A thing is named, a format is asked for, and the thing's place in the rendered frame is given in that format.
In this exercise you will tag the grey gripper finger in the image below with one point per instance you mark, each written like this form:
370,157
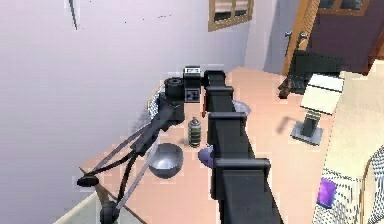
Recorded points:
108,213
87,181

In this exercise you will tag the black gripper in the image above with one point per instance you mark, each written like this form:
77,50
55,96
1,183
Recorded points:
171,108

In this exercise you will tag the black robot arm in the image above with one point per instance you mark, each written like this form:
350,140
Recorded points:
240,186

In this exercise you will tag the white checked chair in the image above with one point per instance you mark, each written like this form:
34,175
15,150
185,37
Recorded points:
155,103
346,196

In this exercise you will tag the red pen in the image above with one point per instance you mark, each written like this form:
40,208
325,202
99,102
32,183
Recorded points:
203,106

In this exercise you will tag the grey green spray can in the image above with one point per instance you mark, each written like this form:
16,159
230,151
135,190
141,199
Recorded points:
194,132

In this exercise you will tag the grey metal bowl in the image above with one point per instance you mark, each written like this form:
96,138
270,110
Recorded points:
165,161

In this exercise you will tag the purple round cup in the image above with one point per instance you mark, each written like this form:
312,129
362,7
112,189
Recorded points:
206,157

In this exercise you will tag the pale grey bowl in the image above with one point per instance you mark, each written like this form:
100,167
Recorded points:
242,107

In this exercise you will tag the white box on grey stand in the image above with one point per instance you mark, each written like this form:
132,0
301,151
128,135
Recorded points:
322,95

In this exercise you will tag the dark purple room door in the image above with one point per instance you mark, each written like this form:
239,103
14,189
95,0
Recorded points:
343,40

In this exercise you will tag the cream sofa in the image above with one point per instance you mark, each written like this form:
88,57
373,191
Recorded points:
358,126

